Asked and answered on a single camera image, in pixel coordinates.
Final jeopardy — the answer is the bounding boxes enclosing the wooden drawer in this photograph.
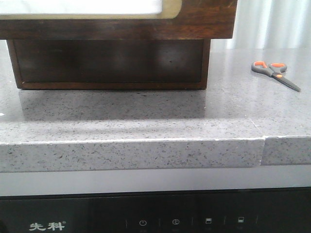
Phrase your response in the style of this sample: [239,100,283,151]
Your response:
[0,0,237,40]
[14,40,203,83]

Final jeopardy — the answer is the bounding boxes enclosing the grey orange scissors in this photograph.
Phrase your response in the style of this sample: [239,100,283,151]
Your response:
[251,61,301,92]

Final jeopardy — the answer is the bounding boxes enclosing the white gold drawer handle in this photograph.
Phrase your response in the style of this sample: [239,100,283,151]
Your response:
[0,0,182,20]

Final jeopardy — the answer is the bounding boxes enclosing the dark wooden drawer cabinet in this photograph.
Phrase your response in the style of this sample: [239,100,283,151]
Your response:
[6,39,210,90]

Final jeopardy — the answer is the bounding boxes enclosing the white pleated curtain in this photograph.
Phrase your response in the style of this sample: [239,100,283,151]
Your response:
[225,0,311,49]

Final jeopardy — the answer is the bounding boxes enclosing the black appliance control panel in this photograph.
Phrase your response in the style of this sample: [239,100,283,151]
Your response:
[0,187,311,233]

